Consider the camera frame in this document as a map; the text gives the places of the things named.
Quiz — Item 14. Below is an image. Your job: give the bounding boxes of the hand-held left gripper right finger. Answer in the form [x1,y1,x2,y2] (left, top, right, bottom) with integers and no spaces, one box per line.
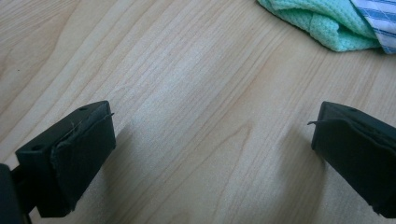
[307,101,396,219]

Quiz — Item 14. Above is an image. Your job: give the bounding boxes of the green waffle cloth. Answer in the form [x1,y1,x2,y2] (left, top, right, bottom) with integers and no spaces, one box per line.
[257,0,382,53]

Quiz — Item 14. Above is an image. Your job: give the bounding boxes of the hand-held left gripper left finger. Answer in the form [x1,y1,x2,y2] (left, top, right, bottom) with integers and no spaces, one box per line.
[15,100,117,218]

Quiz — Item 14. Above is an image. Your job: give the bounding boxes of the blue striped white cloth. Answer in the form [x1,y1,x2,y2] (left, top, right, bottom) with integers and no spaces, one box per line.
[350,0,396,55]

